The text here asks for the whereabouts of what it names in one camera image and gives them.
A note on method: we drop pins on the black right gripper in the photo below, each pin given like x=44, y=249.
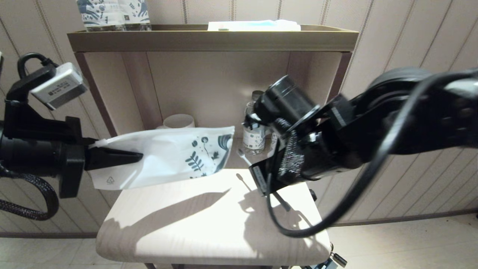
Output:
x=267, y=175

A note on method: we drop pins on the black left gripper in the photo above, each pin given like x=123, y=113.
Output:
x=71, y=168

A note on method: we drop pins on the white floral zip pouch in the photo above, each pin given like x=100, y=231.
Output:
x=168, y=157

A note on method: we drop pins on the clear water bottle grey cap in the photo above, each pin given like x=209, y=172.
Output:
x=254, y=142

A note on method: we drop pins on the small black knob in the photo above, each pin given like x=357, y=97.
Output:
x=313, y=195

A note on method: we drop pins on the white ribbed mug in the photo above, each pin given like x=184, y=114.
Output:
x=179, y=121

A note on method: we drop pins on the floral pouches on top shelf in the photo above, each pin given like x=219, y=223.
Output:
x=99, y=13

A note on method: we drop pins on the beige wooden shelf unit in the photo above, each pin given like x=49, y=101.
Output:
x=213, y=40

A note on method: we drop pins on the water bottle blue patterned label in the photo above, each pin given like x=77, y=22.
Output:
x=136, y=13

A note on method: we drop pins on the white blue packet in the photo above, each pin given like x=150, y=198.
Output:
x=254, y=25

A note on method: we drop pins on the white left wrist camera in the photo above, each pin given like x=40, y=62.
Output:
x=56, y=86

